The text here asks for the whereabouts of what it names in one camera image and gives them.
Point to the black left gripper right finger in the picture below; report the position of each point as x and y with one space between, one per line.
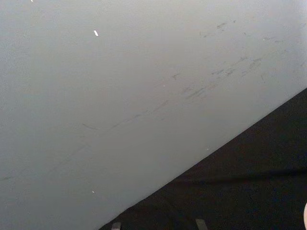
201 224

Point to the black table cloth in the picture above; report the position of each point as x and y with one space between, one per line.
251 172

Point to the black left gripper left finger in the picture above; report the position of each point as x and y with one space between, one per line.
116 226

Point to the roll of white tape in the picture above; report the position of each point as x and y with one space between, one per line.
305 212

